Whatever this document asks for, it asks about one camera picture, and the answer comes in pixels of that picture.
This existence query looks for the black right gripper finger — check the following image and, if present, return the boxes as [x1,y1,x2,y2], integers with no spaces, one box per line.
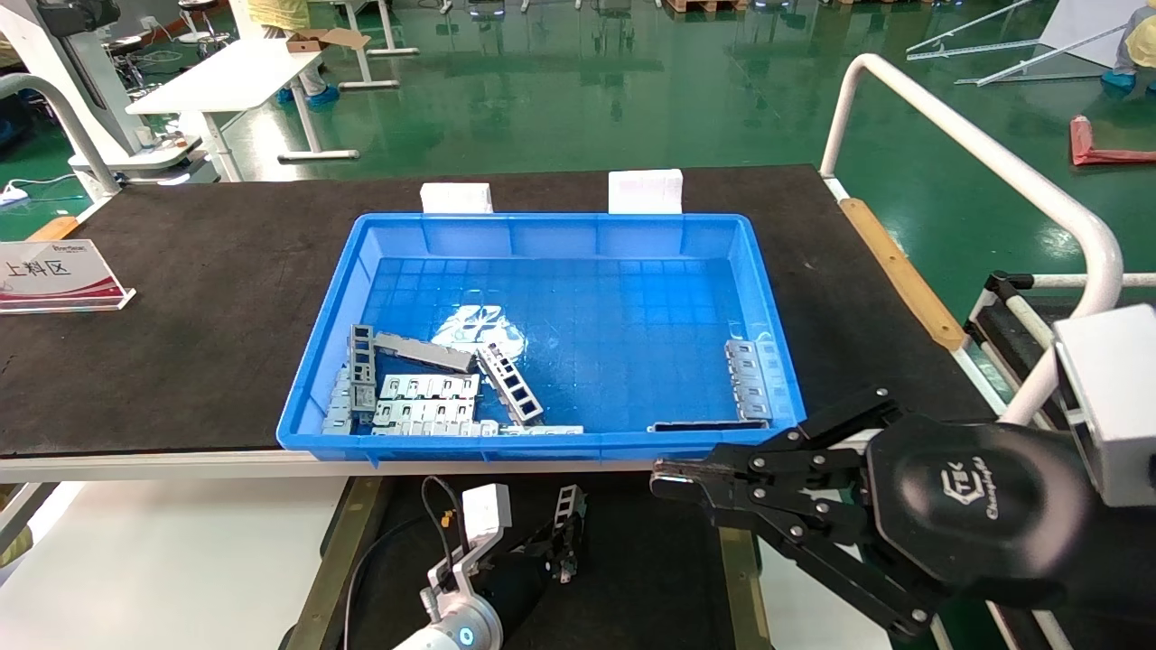
[655,388,904,478]
[652,476,940,640]

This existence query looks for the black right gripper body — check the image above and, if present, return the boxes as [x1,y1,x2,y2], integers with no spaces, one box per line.
[865,417,1098,608]

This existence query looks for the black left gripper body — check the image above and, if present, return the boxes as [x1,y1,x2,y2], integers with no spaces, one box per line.
[492,546,554,624]

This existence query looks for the grey ladder-shaped metal part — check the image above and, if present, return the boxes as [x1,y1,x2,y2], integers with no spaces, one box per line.
[349,324,378,422]
[555,484,584,547]
[476,343,545,426]

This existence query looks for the notched grey metal part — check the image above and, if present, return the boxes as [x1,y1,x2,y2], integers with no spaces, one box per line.
[725,339,774,422]

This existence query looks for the stacked grey metal part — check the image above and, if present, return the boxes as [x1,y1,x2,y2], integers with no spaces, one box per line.
[322,365,359,436]

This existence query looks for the long grey metal strip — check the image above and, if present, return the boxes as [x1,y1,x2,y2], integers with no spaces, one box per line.
[372,422,585,438]

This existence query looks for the perforated grey metal plate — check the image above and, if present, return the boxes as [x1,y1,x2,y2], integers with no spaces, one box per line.
[379,374,480,403]
[372,400,477,425]

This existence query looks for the long wooden edge strip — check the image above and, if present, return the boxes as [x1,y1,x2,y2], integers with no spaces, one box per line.
[840,197,967,351]

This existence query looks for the grey flat metal bar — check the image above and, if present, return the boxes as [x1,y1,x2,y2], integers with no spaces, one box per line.
[374,331,478,374]

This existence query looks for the large blue plastic bin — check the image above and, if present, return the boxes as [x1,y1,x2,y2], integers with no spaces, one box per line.
[275,212,805,463]

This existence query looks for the large white foam block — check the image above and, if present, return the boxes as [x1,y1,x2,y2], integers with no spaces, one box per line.
[608,169,684,215]

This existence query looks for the small white foam block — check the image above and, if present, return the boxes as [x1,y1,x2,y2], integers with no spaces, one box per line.
[421,183,494,215]

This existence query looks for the red angled object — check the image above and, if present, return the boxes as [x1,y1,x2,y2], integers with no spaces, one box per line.
[1070,115,1156,167]

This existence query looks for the aluminium profile bar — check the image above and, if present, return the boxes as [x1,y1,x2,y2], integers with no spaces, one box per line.
[906,36,1050,60]
[956,23,1134,87]

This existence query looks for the person in yellow gown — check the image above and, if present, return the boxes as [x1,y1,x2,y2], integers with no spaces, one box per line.
[1100,14,1156,91]

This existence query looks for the white panel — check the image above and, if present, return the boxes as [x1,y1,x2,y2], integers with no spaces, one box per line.
[1039,0,1148,66]

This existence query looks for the open cardboard box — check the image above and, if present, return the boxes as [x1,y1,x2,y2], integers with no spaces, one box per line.
[286,27,371,53]

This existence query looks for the acrylic sign stand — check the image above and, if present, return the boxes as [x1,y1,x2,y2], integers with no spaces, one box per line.
[0,239,136,314]

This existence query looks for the white work desk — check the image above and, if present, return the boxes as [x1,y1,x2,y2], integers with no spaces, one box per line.
[126,36,398,181]

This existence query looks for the short wooden edge strip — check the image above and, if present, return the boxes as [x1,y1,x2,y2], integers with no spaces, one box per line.
[25,215,82,242]

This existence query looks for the person in yellow coat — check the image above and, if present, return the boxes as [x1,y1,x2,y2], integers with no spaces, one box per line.
[242,0,342,111]

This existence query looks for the white neighbouring robot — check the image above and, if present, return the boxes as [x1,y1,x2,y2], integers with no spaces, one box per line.
[0,0,218,186]

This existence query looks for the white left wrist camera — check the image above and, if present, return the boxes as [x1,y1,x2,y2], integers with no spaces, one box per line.
[424,483,514,624]

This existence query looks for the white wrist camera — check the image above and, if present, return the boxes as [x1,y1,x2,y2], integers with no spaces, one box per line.
[1052,305,1156,508]
[424,483,514,624]

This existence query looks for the black camera cable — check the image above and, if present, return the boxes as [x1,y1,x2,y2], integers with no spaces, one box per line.
[346,476,469,650]

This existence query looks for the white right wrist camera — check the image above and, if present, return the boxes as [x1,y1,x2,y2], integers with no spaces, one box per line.
[1052,305,1156,508]

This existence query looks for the black cart frame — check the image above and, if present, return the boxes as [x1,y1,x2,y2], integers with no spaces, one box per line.
[965,269,1156,425]

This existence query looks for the white table rail tube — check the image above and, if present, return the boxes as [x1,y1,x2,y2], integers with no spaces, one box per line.
[820,52,1125,425]

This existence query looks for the white desk frame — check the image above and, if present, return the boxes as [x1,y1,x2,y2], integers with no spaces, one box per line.
[334,0,421,91]

